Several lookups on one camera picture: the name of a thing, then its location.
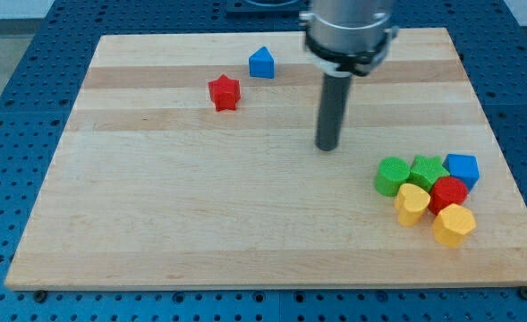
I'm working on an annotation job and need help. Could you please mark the blue triangle block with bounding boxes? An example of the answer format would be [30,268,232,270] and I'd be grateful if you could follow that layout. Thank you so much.
[248,47,275,79]

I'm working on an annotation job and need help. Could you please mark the wooden board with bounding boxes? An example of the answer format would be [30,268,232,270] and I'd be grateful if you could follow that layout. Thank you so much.
[5,28,527,291]

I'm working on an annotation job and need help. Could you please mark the blue pentagon block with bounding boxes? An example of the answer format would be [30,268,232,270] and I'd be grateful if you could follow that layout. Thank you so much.
[443,154,480,191]

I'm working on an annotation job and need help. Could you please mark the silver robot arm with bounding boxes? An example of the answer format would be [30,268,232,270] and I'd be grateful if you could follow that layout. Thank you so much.
[299,0,398,78]

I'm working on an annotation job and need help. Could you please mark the yellow heart block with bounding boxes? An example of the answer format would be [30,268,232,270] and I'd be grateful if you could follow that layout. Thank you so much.
[394,183,430,227]

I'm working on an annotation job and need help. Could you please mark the yellow hexagon block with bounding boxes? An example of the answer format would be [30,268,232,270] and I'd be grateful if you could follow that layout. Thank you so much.
[432,204,477,249]

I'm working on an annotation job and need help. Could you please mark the red cylinder block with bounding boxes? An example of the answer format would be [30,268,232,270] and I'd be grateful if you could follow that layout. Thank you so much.
[428,176,469,215]

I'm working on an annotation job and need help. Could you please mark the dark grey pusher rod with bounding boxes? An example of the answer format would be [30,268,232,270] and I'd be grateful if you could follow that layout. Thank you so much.
[315,74,352,151]

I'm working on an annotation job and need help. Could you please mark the red star block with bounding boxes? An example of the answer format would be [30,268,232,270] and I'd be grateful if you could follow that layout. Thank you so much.
[208,74,241,112]

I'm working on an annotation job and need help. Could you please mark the green star block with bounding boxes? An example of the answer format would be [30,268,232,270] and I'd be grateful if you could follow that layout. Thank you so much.
[407,155,450,192]

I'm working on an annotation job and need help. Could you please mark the green cylinder block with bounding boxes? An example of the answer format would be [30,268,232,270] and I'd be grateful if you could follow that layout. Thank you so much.
[374,157,410,197]

